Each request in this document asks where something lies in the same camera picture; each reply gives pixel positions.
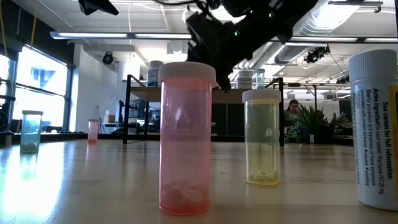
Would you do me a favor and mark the black ceiling spotlight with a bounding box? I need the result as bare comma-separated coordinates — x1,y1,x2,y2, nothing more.
101,51,114,65
303,45,331,65

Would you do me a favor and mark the black ceiling track light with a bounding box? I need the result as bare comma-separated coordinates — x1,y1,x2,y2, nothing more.
328,0,384,13

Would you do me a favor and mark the small wooden shelf table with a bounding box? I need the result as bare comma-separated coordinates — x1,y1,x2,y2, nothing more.
123,73,285,147

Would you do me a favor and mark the person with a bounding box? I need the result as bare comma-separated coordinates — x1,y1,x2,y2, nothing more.
284,98,301,125

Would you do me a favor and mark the large white supplement bottle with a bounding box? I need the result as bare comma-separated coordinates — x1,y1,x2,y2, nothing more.
236,69,255,90

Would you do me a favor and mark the black computer monitor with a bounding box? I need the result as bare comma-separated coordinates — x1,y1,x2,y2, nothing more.
338,99,352,122

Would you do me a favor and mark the yellow hanging strap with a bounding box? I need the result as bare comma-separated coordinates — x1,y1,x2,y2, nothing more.
0,0,7,49
30,2,39,47

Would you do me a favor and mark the tall pink pill bottle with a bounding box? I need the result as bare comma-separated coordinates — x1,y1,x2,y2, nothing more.
158,61,218,216

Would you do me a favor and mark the long ceiling light strip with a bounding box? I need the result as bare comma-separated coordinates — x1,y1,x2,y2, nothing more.
49,30,192,40
289,36,398,44

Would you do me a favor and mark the teal translucent pill bottle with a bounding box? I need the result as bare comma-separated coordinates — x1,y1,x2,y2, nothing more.
254,68,266,90
19,110,44,154

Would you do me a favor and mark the large window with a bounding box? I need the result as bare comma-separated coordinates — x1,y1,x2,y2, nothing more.
12,46,71,128

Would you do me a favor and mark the yellow pill bottle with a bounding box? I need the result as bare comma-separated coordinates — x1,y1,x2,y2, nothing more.
241,88,282,186

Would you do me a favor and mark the white Dramamine bottle yellow label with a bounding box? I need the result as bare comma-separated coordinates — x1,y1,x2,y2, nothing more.
348,49,398,212

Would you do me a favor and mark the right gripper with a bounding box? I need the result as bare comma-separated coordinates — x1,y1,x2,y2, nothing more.
186,7,282,93

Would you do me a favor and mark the white bottle blue label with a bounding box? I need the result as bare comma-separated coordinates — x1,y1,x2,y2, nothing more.
146,60,165,88

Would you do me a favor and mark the silver ventilation duct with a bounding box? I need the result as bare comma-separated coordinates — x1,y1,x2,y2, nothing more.
273,0,361,65

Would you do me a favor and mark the green potted plant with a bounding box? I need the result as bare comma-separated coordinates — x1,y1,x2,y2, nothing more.
284,104,354,144

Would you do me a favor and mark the short red pill bottle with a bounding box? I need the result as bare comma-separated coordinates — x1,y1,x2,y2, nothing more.
87,119,100,144

